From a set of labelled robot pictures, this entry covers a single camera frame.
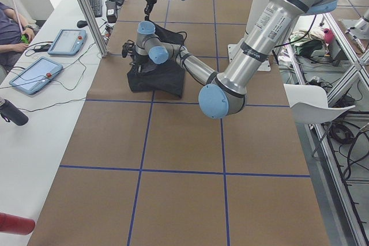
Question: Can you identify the aluminium frame post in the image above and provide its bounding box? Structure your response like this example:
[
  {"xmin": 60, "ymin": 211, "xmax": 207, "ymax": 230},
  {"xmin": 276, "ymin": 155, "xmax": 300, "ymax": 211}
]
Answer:
[{"xmin": 77, "ymin": 0, "xmax": 108, "ymax": 58}]

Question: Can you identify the black power brick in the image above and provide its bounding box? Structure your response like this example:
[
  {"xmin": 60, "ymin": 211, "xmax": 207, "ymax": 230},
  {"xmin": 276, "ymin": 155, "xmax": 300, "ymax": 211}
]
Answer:
[{"xmin": 105, "ymin": 1, "xmax": 117, "ymax": 23}]

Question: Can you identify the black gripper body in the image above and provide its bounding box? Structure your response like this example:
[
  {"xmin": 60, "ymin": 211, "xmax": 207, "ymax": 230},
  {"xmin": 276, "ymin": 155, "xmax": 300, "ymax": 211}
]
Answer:
[
  {"xmin": 144, "ymin": 0, "xmax": 157, "ymax": 12},
  {"xmin": 133, "ymin": 52, "xmax": 149, "ymax": 67}
]

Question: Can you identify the pile of clothes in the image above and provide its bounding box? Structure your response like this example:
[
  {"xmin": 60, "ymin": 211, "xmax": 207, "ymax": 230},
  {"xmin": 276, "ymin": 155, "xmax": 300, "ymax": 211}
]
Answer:
[{"xmin": 289, "ymin": 27, "xmax": 326, "ymax": 58}]

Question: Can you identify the black graphic t-shirt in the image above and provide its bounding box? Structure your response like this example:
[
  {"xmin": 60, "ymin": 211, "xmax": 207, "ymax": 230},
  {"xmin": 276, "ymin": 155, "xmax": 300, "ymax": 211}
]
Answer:
[{"xmin": 127, "ymin": 21, "xmax": 185, "ymax": 98}]

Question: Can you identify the black computer mouse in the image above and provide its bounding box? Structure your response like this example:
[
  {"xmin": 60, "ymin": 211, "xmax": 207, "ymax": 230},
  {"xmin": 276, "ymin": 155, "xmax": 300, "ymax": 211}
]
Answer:
[{"xmin": 77, "ymin": 20, "xmax": 88, "ymax": 28}]

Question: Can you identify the black keyboard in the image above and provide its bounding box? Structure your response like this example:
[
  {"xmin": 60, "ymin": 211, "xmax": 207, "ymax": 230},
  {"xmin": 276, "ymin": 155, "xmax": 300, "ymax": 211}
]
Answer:
[{"xmin": 88, "ymin": 0, "xmax": 103, "ymax": 17}]

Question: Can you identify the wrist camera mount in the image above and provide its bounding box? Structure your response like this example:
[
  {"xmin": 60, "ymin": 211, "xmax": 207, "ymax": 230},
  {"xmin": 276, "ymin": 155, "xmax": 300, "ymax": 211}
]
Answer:
[{"xmin": 121, "ymin": 40, "xmax": 135, "ymax": 58}]

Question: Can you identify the black water bottle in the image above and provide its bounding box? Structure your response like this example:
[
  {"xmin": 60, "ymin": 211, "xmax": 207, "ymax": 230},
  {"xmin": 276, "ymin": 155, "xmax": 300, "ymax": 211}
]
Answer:
[{"xmin": 1, "ymin": 98, "xmax": 29, "ymax": 126}]

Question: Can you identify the seated person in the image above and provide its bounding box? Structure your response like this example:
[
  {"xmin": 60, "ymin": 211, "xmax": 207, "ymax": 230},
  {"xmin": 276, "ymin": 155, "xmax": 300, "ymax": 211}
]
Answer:
[{"xmin": 0, "ymin": 3, "xmax": 35, "ymax": 73}]

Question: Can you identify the near blue teach pendant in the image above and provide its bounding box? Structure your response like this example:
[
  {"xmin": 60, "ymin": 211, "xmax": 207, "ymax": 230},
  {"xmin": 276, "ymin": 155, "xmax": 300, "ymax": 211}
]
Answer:
[{"xmin": 9, "ymin": 57, "xmax": 63, "ymax": 95}]

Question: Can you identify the red cylinder bottle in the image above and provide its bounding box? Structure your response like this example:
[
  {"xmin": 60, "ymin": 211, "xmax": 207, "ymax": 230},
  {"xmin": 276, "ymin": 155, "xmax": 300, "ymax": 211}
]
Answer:
[{"xmin": 1, "ymin": 213, "xmax": 35, "ymax": 235}]

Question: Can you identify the blue teach pendant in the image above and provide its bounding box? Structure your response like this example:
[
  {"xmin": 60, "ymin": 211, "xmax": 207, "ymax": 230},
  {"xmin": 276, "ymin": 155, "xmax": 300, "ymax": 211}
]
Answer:
[
  {"xmin": 9, "ymin": 57, "xmax": 63, "ymax": 95},
  {"xmin": 47, "ymin": 29, "xmax": 86, "ymax": 56}
]

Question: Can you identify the white plastic chair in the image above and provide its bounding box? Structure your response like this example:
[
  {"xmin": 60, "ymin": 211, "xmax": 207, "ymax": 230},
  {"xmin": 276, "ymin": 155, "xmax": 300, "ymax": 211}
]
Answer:
[{"xmin": 284, "ymin": 84, "xmax": 355, "ymax": 124}]

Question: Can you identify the far blue teach pendant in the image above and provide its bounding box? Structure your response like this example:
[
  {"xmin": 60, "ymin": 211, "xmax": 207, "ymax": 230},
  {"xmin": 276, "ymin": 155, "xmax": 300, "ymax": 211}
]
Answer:
[{"xmin": 47, "ymin": 29, "xmax": 86, "ymax": 56}]

